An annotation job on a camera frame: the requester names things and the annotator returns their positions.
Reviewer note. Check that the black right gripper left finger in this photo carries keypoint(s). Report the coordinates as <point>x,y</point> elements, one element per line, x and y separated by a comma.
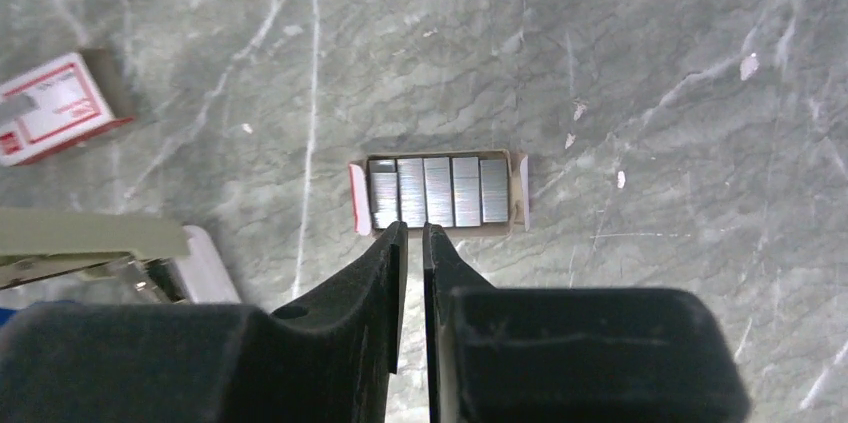
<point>324,357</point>

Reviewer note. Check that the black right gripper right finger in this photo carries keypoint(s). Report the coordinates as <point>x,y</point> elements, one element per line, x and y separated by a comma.
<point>570,355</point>

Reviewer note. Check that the staple box tray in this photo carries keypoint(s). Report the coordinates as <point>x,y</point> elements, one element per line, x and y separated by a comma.
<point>519,199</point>

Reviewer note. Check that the beige olive stapler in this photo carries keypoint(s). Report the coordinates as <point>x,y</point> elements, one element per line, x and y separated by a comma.
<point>51,255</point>

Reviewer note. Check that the red staple box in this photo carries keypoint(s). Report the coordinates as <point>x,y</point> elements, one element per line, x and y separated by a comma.
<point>57,105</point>

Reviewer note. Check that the blue black stapler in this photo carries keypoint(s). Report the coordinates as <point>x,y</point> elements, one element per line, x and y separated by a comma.
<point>6,314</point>

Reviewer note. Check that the staple strip five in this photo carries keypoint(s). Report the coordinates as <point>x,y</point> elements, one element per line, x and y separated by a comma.
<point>494,190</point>

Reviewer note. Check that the staple strip four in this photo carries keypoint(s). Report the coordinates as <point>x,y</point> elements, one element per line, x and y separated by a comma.
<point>466,191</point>

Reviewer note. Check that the staple strip two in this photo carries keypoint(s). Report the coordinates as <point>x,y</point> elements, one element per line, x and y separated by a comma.
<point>412,192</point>

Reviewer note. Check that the staple strip three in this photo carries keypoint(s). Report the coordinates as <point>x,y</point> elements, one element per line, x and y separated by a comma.
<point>438,191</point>

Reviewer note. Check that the staple strip one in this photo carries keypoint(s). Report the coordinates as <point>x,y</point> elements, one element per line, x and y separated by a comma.
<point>384,192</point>

